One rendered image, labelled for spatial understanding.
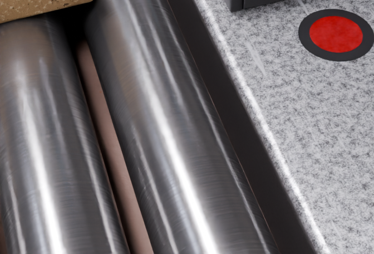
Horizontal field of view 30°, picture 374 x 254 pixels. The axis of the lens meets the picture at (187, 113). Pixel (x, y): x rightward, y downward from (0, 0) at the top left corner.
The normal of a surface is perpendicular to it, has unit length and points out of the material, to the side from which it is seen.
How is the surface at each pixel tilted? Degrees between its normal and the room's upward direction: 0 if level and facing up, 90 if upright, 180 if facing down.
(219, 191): 14
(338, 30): 0
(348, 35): 0
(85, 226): 20
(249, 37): 0
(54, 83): 29
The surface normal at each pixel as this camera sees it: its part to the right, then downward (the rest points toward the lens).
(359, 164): -0.03, -0.65
